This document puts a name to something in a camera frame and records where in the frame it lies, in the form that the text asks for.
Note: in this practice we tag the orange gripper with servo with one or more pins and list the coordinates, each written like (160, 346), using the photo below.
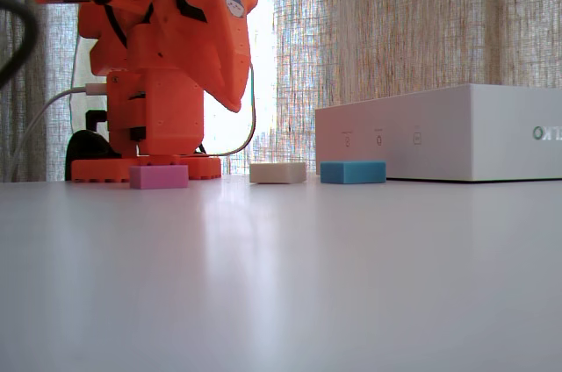
(226, 45)

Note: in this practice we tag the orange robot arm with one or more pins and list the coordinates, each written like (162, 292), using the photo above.
(162, 109)

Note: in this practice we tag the beige foam cuboid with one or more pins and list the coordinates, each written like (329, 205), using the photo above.
(277, 172)

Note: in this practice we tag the pink foam cuboid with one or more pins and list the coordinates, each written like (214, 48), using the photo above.
(159, 176)

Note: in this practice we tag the blue foam cuboid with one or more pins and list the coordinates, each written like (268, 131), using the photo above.
(353, 172)

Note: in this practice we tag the white cardboard box bin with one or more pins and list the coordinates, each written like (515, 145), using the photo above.
(439, 135)

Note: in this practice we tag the black table clamp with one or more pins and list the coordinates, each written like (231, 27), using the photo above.
(85, 148)

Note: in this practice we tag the beige woven curtain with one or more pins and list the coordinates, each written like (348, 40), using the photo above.
(26, 126)
(417, 25)

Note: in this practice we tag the orange robot base plate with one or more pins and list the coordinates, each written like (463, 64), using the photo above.
(101, 169)

